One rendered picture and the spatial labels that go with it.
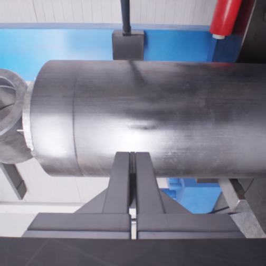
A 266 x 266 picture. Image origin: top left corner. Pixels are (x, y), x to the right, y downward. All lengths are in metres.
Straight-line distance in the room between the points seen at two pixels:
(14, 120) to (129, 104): 0.18
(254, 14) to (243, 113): 0.29
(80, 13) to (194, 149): 2.17
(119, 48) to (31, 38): 0.31
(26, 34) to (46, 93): 0.50
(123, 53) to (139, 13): 1.69
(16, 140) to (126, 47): 0.40
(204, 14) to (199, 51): 1.68
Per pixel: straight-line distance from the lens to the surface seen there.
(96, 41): 0.71
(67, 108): 0.27
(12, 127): 0.35
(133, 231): 5.10
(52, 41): 0.75
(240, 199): 0.69
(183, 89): 0.28
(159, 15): 2.31
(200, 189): 2.73
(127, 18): 0.50
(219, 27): 0.56
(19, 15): 2.57
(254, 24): 0.54
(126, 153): 0.15
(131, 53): 0.62
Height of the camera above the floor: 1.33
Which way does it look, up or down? 1 degrees down
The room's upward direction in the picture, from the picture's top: 89 degrees counter-clockwise
